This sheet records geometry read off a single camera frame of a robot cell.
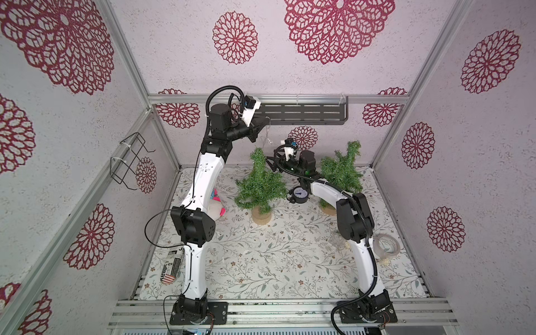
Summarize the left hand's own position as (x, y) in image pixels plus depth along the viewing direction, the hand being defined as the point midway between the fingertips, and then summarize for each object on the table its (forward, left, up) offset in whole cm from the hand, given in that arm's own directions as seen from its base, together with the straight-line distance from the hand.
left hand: (269, 119), depth 76 cm
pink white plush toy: (-14, +25, -38) cm, 48 cm away
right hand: (+3, +1, -18) cm, 19 cm away
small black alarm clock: (-4, -15, -41) cm, 44 cm away
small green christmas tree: (-20, +4, -15) cm, 25 cm away
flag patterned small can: (-40, +38, -38) cm, 68 cm away
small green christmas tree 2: (-12, -29, -16) cm, 35 cm away
